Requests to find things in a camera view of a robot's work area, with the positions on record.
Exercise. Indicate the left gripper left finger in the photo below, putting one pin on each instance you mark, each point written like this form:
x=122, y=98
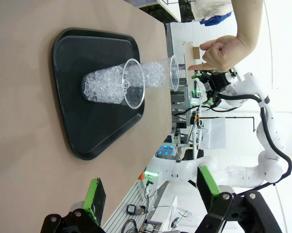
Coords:
x=98, y=199

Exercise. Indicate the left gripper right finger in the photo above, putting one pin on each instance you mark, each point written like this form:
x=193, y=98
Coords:
x=209, y=191

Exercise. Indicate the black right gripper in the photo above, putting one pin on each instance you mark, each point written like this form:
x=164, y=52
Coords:
x=220, y=82

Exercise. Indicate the clear plastic cup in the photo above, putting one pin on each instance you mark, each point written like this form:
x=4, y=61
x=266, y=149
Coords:
x=155, y=75
x=104, y=85

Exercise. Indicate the person's right forearm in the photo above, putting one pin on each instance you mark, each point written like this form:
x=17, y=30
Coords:
x=248, y=19

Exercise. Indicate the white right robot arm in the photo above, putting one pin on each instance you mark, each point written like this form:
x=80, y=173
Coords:
x=243, y=177

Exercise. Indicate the person's right hand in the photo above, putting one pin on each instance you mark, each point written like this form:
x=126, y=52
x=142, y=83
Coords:
x=223, y=55

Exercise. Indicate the black power adapter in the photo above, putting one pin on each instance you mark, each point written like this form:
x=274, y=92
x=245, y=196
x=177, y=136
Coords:
x=131, y=209

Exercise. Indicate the small cardboard piece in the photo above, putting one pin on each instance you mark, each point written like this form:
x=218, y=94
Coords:
x=196, y=53

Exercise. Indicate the small black box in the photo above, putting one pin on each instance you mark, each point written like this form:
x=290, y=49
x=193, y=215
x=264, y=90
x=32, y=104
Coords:
x=181, y=125

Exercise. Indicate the red emergency stop button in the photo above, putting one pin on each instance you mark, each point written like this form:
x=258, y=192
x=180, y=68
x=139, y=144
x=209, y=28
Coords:
x=142, y=175

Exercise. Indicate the computer with blue lights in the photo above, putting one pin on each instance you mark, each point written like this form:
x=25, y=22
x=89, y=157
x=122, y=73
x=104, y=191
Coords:
x=166, y=150

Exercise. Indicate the person's blue jeans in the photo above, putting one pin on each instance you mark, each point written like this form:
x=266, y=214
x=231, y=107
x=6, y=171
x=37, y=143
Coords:
x=214, y=20

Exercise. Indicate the black plastic serving tray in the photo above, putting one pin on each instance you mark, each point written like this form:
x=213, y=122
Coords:
x=100, y=126

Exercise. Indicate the person in grey sweatshirt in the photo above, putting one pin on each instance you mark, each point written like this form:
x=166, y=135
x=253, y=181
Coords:
x=209, y=8

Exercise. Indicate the white desk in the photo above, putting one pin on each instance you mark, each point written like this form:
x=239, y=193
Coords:
x=171, y=9

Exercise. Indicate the aluminium slotted base plate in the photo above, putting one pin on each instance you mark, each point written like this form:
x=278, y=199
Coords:
x=126, y=194

